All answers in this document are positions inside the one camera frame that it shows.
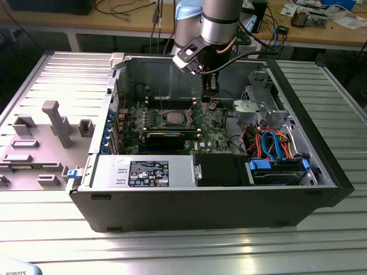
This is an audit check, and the black upright box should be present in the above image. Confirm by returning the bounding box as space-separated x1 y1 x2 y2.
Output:
251 0 270 34

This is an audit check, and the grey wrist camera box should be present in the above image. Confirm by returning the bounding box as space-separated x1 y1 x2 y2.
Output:
171 36 205 76

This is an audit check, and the hard disk in blue carrier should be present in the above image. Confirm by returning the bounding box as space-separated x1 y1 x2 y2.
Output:
245 158 312 186

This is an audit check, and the red and black wire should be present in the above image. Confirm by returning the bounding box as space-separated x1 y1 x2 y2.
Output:
112 91 127 111

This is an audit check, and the wide black box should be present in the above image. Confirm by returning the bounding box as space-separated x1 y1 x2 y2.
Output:
8 0 93 17

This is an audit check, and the blue data wire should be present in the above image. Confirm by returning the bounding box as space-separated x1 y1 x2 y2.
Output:
260 129 284 161

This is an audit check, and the silver-topped CPU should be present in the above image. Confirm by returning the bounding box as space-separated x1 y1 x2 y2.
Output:
166 112 186 124

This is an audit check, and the blue network cable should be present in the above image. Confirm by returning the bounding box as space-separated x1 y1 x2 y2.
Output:
271 15 284 51

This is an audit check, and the black and grey PC case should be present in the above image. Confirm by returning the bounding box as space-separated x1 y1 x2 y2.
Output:
65 50 356 233

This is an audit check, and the green motherboard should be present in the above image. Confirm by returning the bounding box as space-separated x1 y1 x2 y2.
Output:
116 96 235 157

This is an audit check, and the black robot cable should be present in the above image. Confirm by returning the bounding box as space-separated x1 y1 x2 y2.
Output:
199 51 280 76

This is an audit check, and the orange power wire bundle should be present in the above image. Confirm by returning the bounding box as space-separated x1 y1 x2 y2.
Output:
243 127 296 161

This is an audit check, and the metal heat sink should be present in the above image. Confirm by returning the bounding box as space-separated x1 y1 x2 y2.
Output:
290 7 310 29

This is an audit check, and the grey parts rack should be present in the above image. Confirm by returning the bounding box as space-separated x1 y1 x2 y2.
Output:
0 100 96 193

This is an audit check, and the grey hanging cable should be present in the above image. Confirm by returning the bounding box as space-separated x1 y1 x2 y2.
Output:
149 0 162 55

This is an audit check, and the grey metal device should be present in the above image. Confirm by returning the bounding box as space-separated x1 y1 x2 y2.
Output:
308 10 330 29

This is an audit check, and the blue case latch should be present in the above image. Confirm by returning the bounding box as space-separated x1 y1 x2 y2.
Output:
66 168 83 180

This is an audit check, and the CPU socket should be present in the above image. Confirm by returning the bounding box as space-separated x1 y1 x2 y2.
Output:
160 108 193 128

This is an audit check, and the silver perforated drive cage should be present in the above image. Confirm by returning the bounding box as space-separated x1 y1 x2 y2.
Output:
231 70 296 131

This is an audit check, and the wooden desk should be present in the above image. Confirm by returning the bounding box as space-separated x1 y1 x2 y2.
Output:
0 0 367 52

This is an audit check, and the green RAM stick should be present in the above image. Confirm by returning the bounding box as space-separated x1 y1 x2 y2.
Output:
8 163 60 170

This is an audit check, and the black graphics card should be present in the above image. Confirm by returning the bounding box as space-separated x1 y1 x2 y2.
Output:
125 129 199 152

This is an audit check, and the pale blue teach pendant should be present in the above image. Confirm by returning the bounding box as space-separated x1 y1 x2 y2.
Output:
0 256 44 275

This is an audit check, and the white-clip RAM slot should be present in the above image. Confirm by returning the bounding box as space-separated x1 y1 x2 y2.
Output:
146 96 199 100
146 101 199 106

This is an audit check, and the metal socket cover frame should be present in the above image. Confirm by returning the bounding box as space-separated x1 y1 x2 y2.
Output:
185 99 206 127

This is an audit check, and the silver power supply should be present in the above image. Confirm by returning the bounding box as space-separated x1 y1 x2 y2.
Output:
91 154 199 190

